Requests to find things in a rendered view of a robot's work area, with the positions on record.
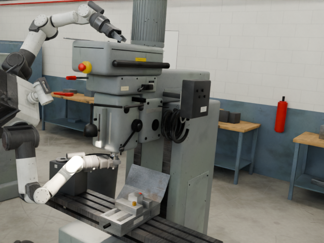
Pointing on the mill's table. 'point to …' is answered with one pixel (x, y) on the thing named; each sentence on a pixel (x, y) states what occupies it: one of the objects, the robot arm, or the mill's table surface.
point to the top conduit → (140, 64)
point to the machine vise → (128, 223)
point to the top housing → (102, 49)
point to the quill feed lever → (137, 125)
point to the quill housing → (117, 121)
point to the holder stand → (78, 183)
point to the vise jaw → (127, 207)
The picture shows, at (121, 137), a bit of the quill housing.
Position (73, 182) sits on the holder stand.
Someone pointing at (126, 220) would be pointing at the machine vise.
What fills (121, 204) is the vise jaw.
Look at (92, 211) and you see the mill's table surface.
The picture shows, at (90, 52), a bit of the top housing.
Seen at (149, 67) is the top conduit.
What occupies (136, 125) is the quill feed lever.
